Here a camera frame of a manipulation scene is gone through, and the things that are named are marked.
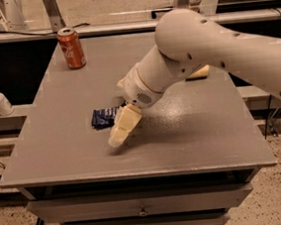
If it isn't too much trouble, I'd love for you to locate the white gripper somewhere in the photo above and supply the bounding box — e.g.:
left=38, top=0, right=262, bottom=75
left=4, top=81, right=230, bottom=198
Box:
left=108, top=63, right=162, bottom=148

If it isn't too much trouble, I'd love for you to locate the blue rxbar blueberry wrapper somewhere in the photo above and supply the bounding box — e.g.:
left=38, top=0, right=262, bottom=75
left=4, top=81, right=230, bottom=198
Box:
left=91, top=102, right=126, bottom=130

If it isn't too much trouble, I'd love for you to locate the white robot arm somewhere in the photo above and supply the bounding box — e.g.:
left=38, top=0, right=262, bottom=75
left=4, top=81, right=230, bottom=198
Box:
left=109, top=8, right=281, bottom=148

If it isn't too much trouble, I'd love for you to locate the red coke can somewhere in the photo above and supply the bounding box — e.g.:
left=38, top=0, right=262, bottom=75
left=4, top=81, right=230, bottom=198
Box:
left=56, top=27, right=86, bottom=69

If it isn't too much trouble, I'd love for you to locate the yellow sponge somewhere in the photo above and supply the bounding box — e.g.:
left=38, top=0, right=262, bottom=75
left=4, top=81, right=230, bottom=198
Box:
left=186, top=65, right=210, bottom=81

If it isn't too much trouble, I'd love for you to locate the grey top drawer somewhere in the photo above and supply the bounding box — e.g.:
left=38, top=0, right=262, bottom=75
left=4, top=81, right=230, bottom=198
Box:
left=27, top=183, right=253, bottom=223

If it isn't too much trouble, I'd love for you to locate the black cable on rail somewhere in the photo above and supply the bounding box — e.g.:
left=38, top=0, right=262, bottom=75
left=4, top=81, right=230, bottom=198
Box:
left=0, top=0, right=92, bottom=41

